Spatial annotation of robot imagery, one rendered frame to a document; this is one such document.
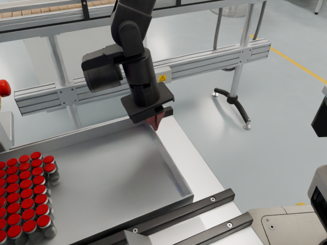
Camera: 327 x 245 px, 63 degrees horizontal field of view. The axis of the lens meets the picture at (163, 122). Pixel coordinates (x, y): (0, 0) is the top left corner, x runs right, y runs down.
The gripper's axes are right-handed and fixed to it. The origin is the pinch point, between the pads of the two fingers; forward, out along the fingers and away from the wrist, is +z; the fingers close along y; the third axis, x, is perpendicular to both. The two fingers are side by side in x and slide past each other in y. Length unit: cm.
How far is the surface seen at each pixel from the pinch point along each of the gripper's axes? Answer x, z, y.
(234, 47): -87, 52, -83
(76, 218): 13.7, -0.2, 21.8
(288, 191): -10, 106, -69
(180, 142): 3.7, 4.7, -4.4
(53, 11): -86, -3, 12
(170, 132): -0.3, 4.6, -3.5
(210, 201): 21.4, 2.3, -2.1
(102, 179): 6.9, 1.0, 15.1
